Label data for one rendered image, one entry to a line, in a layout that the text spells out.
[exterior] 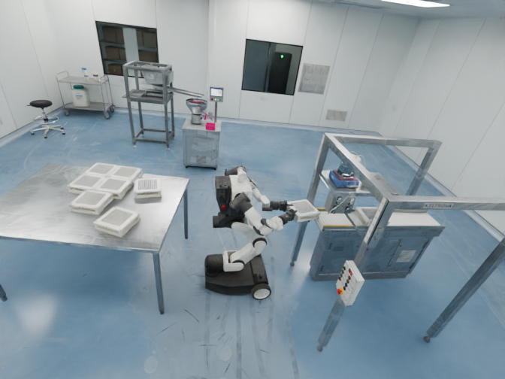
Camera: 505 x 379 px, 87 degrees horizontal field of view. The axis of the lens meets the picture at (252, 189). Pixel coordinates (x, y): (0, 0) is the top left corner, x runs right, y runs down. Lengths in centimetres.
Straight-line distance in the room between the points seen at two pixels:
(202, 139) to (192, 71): 293
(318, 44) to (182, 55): 325
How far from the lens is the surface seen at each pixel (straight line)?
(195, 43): 723
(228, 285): 283
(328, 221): 274
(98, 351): 283
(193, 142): 475
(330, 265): 312
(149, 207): 262
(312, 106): 770
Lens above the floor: 240
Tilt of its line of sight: 32 degrees down
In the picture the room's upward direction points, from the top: 8 degrees clockwise
